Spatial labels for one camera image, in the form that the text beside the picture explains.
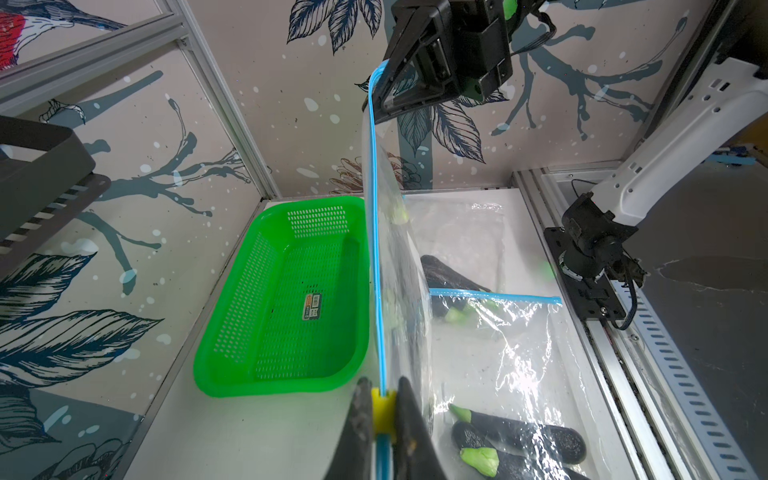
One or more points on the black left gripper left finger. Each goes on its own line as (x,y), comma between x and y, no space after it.
(352,459)

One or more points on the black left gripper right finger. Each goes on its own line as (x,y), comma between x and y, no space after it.
(414,456)

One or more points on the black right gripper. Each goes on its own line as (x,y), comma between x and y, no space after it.
(442,50)

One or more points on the large clear zip-top bag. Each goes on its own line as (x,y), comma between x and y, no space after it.
(522,366)

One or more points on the dark eggplant green stem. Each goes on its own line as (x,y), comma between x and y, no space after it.
(439,275)

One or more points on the small clear zip-top bag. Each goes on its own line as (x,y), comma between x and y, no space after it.
(468,237)

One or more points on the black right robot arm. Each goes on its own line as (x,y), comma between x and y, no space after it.
(729,95)

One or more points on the green plastic basket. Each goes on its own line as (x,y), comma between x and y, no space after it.
(293,315)

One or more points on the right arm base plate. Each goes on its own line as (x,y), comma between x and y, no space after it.
(587,287)

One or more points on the black hanging wire shelf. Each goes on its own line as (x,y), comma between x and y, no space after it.
(41,196)

